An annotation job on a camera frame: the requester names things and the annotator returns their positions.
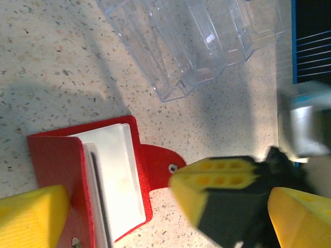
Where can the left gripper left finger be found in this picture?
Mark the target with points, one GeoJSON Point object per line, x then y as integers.
{"type": "Point", "coordinates": [28, 219]}

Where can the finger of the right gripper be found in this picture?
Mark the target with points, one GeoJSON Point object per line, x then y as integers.
{"type": "Point", "coordinates": [219, 165]}
{"type": "Point", "coordinates": [227, 206]}

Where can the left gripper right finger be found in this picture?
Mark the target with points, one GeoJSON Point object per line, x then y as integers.
{"type": "Point", "coordinates": [305, 222]}

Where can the red card holder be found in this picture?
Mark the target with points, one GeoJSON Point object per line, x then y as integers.
{"type": "Point", "coordinates": [51, 160]}

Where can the clear acrylic card stand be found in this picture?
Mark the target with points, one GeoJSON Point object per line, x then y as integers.
{"type": "Point", "coordinates": [181, 51]}

